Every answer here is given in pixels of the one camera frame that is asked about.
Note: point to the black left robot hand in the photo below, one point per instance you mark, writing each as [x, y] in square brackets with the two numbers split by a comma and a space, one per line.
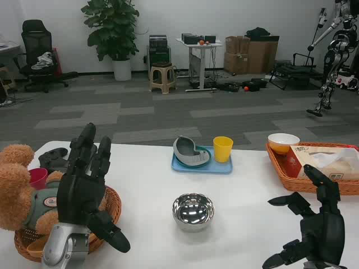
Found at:
[78, 193]

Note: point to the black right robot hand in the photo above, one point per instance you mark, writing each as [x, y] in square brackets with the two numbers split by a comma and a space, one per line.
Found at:
[325, 232]

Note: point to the shiny metal bowl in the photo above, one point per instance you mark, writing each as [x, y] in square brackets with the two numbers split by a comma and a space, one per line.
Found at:
[193, 213]

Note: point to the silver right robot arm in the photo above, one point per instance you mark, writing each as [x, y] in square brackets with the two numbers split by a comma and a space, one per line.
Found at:
[333, 267]

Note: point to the white and orange bowl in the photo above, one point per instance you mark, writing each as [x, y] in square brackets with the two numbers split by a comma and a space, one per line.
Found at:
[281, 140]

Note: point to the round orange wicker basket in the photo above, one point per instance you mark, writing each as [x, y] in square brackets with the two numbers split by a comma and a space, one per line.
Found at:
[115, 207]

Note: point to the pink plastic cup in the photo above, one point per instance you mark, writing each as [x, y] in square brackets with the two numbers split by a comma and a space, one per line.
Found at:
[37, 178]

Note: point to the black game controller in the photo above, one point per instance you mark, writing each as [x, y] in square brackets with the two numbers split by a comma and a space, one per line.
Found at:
[51, 157]

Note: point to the rectangular orange wicker basket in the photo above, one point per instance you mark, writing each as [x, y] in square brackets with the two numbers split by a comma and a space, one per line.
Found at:
[297, 185]

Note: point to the brown teddy bear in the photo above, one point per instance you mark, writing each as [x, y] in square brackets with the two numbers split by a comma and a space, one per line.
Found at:
[14, 190]

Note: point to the orange plastic plate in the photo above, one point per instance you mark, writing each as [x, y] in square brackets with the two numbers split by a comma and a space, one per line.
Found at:
[36, 248]

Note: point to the brown tissue box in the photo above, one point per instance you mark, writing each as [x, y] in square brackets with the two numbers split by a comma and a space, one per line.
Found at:
[297, 165]

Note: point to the teal plastic dish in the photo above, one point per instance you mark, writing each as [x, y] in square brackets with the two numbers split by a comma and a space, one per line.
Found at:
[186, 166]

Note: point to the light blue plastic tray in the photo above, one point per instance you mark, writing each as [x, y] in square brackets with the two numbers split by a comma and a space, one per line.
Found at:
[221, 167]

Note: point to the white plant pot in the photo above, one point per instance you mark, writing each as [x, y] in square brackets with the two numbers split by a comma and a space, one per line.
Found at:
[122, 70]

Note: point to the yellow plastic cup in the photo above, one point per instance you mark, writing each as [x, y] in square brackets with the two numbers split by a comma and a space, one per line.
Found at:
[223, 150]

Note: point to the red board behind chair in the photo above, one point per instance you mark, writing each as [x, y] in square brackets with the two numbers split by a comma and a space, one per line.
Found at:
[57, 61]

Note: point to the white cloth on chair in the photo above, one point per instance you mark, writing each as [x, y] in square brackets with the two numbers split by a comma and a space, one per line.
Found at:
[43, 60]

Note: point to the beige plastic stool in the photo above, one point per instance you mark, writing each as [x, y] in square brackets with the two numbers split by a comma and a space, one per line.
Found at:
[162, 68]

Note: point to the white toy car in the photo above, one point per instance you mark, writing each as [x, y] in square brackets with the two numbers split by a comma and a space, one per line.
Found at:
[347, 81]

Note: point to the black office chair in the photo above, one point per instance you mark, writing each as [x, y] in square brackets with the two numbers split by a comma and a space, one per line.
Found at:
[36, 39]

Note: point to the black equipment rack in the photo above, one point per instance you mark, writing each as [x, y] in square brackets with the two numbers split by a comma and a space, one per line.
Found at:
[158, 53]

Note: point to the black folding cot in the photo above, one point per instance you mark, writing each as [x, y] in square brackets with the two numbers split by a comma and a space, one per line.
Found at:
[297, 71]

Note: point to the black floor cases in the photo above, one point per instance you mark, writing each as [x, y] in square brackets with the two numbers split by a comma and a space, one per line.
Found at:
[255, 84]

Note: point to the large green potted plant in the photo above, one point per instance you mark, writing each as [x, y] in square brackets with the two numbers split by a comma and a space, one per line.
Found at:
[112, 28]

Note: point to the silver black humanoid robot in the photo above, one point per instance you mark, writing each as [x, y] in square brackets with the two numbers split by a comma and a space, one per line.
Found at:
[333, 61]

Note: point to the black floor equipment pile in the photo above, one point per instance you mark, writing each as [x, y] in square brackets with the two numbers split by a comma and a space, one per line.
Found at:
[228, 87]

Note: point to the tall cardboard box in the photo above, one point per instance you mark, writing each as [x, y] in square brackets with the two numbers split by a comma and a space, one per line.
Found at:
[262, 56]

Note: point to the large black desk box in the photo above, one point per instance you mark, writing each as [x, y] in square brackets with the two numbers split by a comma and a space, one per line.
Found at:
[190, 38]

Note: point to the medium cardboard box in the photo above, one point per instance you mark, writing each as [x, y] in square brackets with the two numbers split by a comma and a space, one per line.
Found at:
[234, 64]

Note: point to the white standing desk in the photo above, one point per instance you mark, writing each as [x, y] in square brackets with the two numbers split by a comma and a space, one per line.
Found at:
[200, 45]

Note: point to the small black desk box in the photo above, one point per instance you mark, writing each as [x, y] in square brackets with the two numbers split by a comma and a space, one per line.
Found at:
[210, 39]

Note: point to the small cardboard box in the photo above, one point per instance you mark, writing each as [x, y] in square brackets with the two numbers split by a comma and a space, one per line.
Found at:
[234, 45]

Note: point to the black bag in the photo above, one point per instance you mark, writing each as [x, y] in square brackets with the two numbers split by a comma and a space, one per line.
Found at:
[256, 31]

